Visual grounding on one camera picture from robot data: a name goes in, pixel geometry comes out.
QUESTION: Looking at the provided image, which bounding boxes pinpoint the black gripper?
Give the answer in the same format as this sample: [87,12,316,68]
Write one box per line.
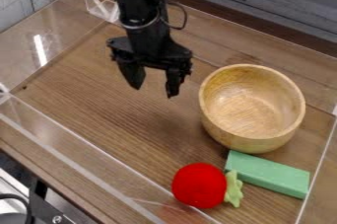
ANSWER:
[107,17,192,98]

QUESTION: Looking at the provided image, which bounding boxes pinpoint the red plush strawberry toy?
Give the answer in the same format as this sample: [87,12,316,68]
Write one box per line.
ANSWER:
[171,163,244,208]

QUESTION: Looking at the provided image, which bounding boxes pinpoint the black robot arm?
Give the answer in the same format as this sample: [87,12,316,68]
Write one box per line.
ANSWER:
[107,0,192,98]

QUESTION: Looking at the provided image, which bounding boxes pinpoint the light wooden bowl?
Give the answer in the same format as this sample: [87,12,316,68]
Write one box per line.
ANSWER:
[199,64,305,154]

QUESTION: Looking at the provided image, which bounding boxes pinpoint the green foam block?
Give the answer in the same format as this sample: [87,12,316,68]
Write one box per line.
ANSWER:
[224,150,311,199]

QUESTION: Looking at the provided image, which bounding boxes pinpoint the clear acrylic corner bracket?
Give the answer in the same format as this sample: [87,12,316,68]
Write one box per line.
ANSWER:
[84,0,120,24]

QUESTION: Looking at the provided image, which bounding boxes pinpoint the clear acrylic front wall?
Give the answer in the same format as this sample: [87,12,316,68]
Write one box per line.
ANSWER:
[0,84,221,224]

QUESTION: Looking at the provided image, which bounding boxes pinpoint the black cable on floor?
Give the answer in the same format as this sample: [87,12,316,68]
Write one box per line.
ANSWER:
[0,192,37,224]

